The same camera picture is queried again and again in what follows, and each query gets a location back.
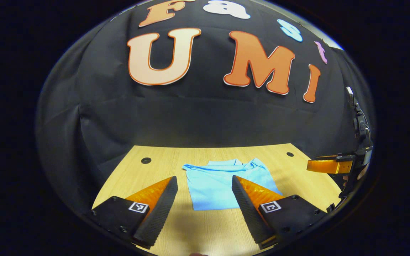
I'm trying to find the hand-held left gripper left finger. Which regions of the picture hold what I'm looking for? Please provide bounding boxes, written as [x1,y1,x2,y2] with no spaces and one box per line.
[91,176,179,249]

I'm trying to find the light blue T-shirt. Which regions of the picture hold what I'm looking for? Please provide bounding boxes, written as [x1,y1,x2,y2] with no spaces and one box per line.
[182,158,283,211]

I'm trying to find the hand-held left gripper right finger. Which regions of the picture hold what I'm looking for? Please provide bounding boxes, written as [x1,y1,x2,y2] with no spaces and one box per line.
[231,175,328,249]

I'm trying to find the black backdrop cloth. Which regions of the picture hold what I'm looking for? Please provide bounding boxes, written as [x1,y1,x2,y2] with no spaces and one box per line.
[36,0,374,221]

